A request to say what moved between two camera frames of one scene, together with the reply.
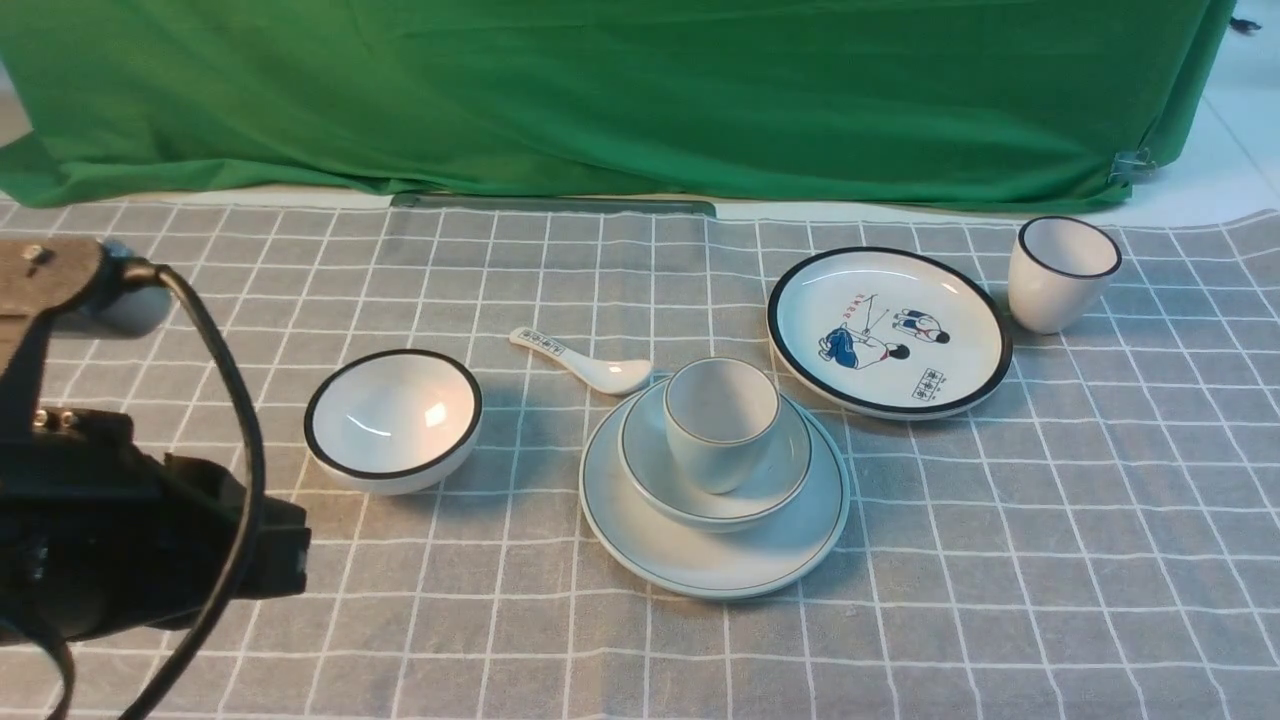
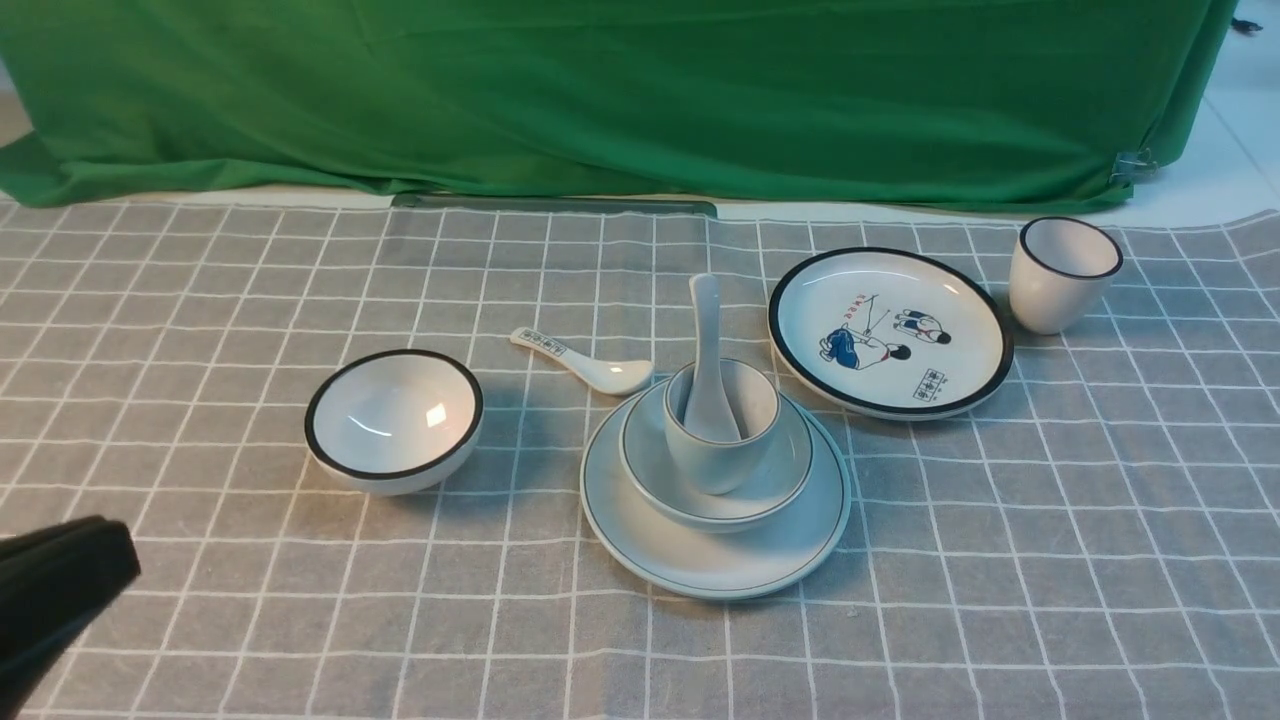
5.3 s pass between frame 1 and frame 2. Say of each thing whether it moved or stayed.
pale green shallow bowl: stayed
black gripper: moved
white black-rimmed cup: stayed
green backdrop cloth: stayed
